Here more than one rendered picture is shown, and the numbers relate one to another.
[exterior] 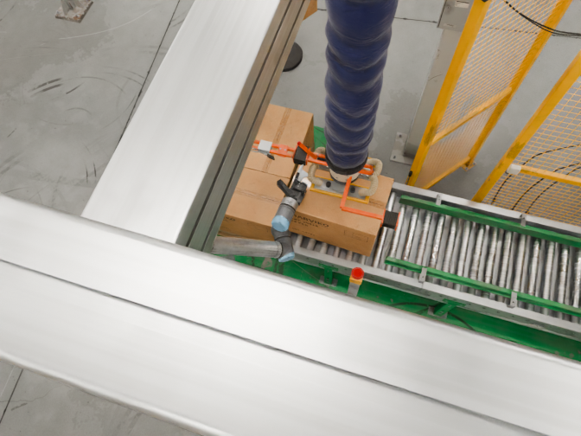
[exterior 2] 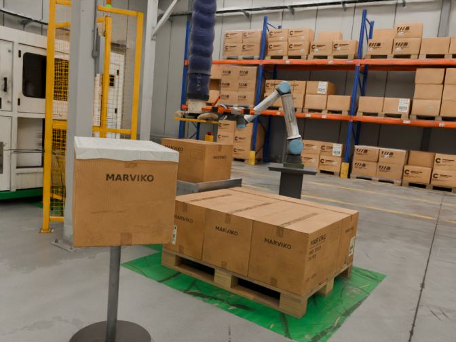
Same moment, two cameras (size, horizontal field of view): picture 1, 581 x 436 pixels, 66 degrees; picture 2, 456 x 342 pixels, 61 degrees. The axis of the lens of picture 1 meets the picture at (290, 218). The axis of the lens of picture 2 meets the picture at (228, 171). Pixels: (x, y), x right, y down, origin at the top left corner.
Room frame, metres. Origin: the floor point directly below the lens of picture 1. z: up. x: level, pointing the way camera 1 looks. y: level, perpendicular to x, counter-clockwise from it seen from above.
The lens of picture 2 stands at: (4.93, 0.62, 1.16)
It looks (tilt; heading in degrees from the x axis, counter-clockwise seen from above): 7 degrees down; 189
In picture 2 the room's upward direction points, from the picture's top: 5 degrees clockwise
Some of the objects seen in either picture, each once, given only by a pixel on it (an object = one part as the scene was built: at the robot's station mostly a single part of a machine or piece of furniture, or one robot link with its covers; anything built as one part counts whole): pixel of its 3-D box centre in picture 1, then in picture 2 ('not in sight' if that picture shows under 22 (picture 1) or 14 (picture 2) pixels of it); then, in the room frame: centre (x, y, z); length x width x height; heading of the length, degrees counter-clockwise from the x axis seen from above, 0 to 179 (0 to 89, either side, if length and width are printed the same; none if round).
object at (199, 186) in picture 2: not in sight; (220, 183); (1.34, -0.02, 0.58); 0.70 x 0.03 x 0.06; 154
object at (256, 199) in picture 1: (225, 162); (262, 229); (1.90, 0.45, 0.34); 1.20 x 1.00 x 0.40; 64
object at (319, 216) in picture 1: (336, 206); (195, 161); (1.18, -0.32, 0.75); 0.60 x 0.40 x 0.40; 61
